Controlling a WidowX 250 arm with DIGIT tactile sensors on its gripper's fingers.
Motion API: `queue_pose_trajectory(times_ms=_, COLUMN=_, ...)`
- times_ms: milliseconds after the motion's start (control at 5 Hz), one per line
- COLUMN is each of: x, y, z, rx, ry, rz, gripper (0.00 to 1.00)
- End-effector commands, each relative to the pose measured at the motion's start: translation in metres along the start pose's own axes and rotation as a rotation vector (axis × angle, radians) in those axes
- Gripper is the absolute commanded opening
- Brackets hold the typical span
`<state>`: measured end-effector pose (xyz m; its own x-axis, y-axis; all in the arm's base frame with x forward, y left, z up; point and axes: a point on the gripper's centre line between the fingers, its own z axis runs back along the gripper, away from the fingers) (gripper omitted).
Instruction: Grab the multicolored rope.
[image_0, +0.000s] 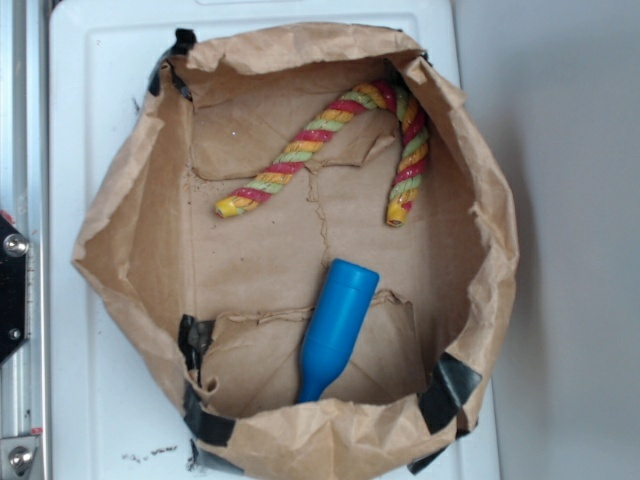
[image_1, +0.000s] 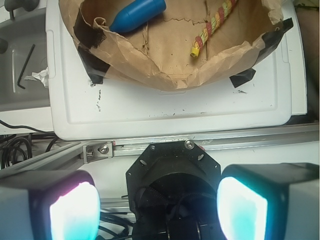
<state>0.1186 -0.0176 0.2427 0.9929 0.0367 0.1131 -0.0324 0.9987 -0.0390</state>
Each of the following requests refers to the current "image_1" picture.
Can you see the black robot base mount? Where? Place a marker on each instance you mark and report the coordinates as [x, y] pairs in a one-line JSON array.
[[172, 191]]

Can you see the grey tray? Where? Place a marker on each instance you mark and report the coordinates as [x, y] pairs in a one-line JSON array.
[[20, 34]]

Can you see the blue plastic bottle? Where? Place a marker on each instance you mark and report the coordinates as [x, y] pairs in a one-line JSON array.
[[136, 14]]

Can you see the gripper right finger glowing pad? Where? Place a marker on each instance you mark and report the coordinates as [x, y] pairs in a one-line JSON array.
[[278, 201]]

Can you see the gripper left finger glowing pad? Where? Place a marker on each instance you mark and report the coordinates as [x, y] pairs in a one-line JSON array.
[[48, 205]]

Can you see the brown paper bag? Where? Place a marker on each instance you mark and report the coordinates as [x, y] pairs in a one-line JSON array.
[[192, 43]]

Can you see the aluminium extrusion rail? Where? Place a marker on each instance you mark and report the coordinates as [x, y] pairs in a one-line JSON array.
[[299, 143]]

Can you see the crumpled white paper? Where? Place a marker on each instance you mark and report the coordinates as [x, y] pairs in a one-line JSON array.
[[42, 76]]

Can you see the black hex key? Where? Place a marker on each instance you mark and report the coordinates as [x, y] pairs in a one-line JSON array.
[[24, 67]]

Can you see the metal corner bracket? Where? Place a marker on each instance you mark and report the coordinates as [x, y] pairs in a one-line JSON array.
[[97, 150]]

